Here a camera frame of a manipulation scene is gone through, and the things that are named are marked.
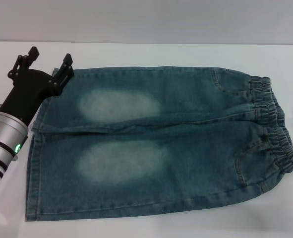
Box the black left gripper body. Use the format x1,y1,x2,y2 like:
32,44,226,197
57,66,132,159
0,68,60,124

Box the blue denim shorts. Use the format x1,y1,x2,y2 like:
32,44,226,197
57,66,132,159
24,65,293,222

